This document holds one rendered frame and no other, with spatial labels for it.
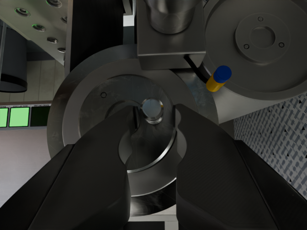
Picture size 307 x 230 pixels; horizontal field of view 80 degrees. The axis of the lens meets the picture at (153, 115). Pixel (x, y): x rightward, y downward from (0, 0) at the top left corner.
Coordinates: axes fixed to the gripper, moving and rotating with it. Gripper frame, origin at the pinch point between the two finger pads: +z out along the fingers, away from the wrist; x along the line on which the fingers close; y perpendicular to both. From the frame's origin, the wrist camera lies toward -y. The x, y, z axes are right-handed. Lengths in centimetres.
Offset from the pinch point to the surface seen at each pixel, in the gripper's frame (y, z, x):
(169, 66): -1.3, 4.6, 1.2
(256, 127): 12.1, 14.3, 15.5
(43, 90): 84, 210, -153
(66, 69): -0.9, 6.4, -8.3
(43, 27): -2.7, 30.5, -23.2
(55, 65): 58, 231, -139
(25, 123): 20, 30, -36
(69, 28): -4.1, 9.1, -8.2
